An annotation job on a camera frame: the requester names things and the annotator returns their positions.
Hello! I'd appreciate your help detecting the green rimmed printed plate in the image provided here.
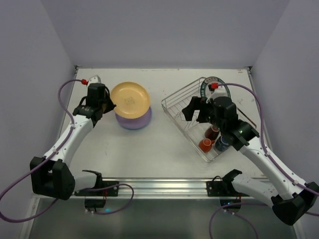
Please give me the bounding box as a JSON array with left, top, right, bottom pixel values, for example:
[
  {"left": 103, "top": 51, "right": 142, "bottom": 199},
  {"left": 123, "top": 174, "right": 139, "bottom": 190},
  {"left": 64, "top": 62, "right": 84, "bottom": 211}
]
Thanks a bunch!
[{"left": 200, "top": 76, "right": 231, "bottom": 98}]

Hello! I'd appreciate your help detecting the tan yellow plate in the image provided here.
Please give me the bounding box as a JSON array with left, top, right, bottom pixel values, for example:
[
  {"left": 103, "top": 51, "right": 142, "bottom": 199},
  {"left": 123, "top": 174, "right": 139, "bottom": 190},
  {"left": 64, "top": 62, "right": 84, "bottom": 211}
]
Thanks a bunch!
[{"left": 110, "top": 82, "right": 151, "bottom": 119}]

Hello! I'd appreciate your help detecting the lavender plate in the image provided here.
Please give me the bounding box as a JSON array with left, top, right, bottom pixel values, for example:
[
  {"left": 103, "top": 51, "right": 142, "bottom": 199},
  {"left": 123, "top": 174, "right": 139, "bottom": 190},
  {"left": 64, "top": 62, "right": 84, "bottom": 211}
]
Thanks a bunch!
[{"left": 115, "top": 107, "right": 153, "bottom": 130}]

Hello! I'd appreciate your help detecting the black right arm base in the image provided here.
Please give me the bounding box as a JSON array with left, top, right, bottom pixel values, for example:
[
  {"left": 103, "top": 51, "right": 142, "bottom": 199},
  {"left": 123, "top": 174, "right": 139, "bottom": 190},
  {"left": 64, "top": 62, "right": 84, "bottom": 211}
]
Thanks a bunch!
[{"left": 206, "top": 176, "right": 241, "bottom": 206}]

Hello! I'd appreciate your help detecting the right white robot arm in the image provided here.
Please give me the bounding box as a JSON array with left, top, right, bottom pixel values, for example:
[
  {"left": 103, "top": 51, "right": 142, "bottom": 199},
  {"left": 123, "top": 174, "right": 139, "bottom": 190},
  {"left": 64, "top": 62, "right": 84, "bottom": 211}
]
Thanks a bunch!
[{"left": 182, "top": 97, "right": 319, "bottom": 226}]

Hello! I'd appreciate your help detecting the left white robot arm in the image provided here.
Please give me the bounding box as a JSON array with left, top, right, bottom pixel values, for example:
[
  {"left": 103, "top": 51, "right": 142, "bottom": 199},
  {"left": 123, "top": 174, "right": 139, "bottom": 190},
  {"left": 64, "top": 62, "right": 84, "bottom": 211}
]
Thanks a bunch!
[{"left": 30, "top": 83, "right": 116, "bottom": 200}]

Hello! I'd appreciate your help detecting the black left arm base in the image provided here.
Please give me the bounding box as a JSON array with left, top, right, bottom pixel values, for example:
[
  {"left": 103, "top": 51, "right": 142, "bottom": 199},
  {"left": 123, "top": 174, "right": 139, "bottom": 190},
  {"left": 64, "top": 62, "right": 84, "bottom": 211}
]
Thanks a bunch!
[{"left": 74, "top": 180, "right": 119, "bottom": 212}]

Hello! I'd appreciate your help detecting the dark maroon mug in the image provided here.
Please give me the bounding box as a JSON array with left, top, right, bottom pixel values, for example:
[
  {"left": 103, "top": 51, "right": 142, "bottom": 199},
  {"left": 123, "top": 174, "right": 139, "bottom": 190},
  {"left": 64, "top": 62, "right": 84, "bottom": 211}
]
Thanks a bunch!
[{"left": 204, "top": 125, "right": 219, "bottom": 140}]

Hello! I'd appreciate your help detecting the dark blue mug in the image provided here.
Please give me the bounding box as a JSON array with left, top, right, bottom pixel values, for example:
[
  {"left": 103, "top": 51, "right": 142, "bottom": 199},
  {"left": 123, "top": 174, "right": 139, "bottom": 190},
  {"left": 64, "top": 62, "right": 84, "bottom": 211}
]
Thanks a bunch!
[{"left": 215, "top": 136, "right": 230, "bottom": 152}]

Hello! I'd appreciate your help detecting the orange red mug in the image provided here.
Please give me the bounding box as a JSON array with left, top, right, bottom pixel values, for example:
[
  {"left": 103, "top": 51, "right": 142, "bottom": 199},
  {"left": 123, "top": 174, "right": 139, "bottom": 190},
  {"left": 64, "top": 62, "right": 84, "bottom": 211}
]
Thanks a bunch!
[{"left": 198, "top": 138, "right": 215, "bottom": 153}]

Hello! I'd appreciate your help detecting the metal wire dish rack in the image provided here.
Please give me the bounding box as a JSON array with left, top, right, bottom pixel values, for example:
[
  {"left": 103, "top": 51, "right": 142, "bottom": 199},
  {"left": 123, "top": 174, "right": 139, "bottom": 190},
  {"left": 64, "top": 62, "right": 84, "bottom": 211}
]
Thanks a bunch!
[{"left": 161, "top": 77, "right": 259, "bottom": 162}]

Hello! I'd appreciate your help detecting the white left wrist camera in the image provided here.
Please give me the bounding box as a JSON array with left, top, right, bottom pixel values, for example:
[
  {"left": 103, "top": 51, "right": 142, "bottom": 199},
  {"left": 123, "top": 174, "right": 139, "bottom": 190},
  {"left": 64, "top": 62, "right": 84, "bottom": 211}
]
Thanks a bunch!
[{"left": 88, "top": 75, "right": 102, "bottom": 86}]

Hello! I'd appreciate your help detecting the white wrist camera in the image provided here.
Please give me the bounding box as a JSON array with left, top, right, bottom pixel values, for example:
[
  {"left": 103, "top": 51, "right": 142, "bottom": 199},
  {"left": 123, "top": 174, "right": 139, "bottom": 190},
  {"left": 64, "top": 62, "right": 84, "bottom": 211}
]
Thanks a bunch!
[
  {"left": 88, "top": 75, "right": 102, "bottom": 86},
  {"left": 205, "top": 86, "right": 229, "bottom": 102}
]

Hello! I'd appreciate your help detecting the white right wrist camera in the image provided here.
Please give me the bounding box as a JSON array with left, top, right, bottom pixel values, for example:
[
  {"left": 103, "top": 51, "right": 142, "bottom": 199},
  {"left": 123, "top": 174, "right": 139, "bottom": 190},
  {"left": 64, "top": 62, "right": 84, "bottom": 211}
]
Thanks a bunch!
[{"left": 205, "top": 86, "right": 229, "bottom": 102}]

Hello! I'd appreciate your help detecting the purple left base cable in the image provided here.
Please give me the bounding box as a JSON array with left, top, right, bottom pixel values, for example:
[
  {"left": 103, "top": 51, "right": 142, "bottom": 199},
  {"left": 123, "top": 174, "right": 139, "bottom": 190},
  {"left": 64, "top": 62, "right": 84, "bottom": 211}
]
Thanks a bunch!
[{"left": 84, "top": 183, "right": 135, "bottom": 216}]

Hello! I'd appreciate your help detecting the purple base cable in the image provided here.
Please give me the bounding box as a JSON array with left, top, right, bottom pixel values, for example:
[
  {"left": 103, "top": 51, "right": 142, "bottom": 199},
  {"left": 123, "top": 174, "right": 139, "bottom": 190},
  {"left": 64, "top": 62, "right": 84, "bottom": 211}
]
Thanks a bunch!
[
  {"left": 84, "top": 183, "right": 135, "bottom": 216},
  {"left": 208, "top": 201, "right": 272, "bottom": 239}
]

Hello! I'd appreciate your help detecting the aluminium mounting rail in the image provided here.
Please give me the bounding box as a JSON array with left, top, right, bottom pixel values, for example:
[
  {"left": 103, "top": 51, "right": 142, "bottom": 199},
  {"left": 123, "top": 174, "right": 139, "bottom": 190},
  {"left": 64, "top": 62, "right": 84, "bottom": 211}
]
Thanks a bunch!
[{"left": 31, "top": 177, "right": 275, "bottom": 200}]

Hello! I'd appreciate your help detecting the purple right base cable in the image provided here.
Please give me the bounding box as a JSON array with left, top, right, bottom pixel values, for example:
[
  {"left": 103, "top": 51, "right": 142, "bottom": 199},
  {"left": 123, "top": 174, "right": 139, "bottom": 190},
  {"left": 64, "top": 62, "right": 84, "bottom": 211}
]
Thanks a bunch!
[{"left": 208, "top": 201, "right": 272, "bottom": 239}]

